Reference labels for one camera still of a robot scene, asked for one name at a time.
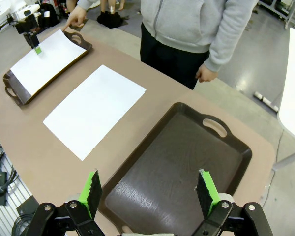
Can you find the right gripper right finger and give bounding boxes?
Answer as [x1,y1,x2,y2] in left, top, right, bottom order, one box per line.
[194,169,273,236]

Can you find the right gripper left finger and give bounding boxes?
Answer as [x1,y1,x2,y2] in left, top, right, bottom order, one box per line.
[27,169,104,236]

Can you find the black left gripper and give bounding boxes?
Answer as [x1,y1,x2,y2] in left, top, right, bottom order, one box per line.
[14,16,44,55]

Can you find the white A4 sheet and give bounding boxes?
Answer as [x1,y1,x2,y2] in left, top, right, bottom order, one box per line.
[9,29,87,97]

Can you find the person's grey sleeved left forearm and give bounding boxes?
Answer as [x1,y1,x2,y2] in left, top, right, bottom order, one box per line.
[203,31,246,72]

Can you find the person's grey sleeved right forearm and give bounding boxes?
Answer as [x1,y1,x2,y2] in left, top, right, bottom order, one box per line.
[77,0,101,12]

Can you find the person's right hand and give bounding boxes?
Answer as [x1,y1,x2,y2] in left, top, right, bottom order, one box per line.
[63,6,87,31]

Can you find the person's left hand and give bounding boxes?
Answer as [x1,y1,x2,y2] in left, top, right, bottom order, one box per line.
[195,65,219,83]

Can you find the brown plastic serving tray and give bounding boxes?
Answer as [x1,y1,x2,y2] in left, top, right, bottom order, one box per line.
[2,30,93,107]
[98,102,253,233]

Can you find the black cloth on floor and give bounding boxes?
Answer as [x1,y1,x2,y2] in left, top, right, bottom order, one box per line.
[97,11,128,28]

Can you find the stack of white A4 paper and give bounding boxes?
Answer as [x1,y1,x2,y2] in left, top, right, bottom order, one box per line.
[43,64,147,162]

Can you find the white power strip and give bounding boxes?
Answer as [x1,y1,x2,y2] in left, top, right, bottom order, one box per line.
[254,91,279,113]

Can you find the person in grey hoodie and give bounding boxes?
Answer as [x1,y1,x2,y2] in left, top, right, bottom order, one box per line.
[140,0,259,90]

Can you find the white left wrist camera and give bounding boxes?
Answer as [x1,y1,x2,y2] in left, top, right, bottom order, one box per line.
[19,4,41,18]

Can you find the black floor cables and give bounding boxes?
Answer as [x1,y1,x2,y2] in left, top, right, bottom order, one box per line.
[0,145,18,205]

